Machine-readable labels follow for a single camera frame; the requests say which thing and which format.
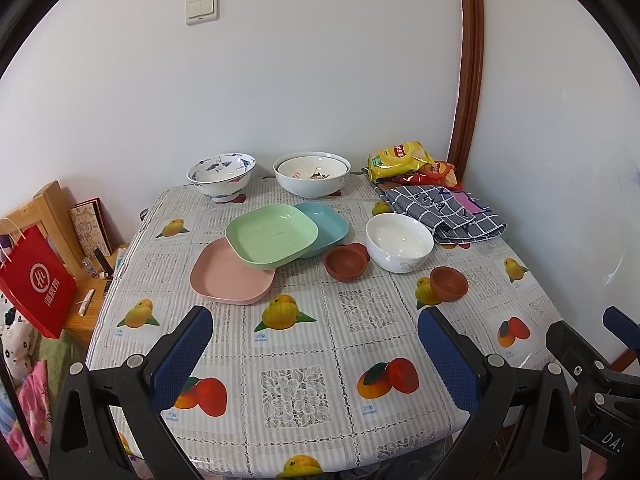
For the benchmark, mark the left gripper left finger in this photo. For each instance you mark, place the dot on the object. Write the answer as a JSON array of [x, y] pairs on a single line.
[[85, 441]]

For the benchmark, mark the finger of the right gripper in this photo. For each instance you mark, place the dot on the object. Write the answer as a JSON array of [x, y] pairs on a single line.
[[585, 363], [623, 327]]

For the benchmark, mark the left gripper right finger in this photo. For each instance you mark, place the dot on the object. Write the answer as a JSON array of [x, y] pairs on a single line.
[[544, 443]]

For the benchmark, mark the brown clay cup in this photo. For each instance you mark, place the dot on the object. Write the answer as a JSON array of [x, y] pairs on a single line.
[[344, 264], [361, 249], [448, 284]]

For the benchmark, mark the white ceramic bowl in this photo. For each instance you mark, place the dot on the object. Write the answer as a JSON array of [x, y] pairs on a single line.
[[397, 243]]

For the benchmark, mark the blue square plate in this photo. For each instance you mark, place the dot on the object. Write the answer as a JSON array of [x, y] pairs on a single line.
[[332, 227]]

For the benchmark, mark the green square plate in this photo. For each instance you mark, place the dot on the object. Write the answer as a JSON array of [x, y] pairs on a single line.
[[271, 236]]

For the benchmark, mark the wooden side table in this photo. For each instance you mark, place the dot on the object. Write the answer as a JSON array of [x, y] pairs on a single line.
[[83, 315]]

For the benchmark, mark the red paper bag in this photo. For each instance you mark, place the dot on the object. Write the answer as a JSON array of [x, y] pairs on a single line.
[[37, 283]]

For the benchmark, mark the grey checkered cloth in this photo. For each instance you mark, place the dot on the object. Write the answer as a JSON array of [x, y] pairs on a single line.
[[453, 217]]

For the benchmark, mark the fruit print tablecloth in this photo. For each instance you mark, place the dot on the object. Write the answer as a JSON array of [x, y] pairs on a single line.
[[334, 371]]

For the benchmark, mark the pink square plate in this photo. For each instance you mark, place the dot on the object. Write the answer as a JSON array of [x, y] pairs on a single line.
[[220, 275]]

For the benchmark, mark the red chips bag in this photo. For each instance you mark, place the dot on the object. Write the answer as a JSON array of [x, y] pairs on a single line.
[[440, 174]]

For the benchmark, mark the wooden board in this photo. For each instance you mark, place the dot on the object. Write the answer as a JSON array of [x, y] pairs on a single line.
[[49, 211]]

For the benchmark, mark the yellow chips bag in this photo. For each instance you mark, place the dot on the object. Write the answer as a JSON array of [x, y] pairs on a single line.
[[399, 159]]

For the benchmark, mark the blue crane pattern bowl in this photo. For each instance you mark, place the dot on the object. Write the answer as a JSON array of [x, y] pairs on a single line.
[[222, 177]]

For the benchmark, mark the large white bowl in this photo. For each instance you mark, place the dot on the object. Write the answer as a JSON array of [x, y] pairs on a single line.
[[311, 189]]

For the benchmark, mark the brown wooden door frame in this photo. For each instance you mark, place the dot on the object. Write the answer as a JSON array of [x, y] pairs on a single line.
[[469, 84]]

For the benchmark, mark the white wall switch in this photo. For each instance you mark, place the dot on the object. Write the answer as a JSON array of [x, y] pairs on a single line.
[[200, 11]]

